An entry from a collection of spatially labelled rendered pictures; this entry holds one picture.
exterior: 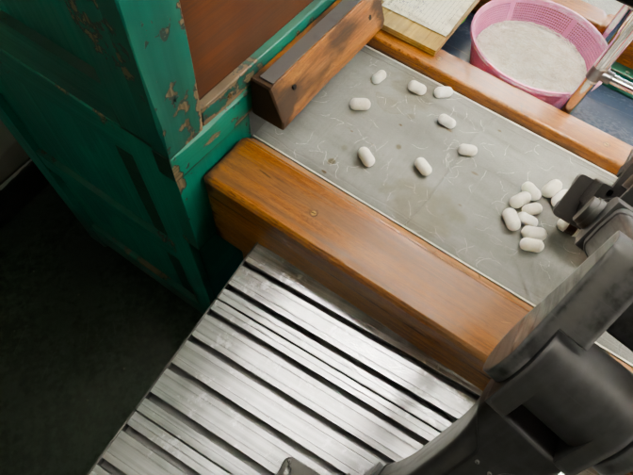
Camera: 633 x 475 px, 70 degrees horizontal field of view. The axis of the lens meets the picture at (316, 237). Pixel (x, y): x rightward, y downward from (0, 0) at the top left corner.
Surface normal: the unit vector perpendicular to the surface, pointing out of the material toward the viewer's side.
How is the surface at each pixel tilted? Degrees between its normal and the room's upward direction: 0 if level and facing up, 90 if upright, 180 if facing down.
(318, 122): 0
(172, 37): 90
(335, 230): 0
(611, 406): 22
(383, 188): 0
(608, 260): 28
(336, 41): 67
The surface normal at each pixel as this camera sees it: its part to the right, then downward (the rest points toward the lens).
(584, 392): -0.25, -0.11
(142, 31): 0.83, 0.53
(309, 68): 0.80, 0.31
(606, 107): 0.08, -0.46
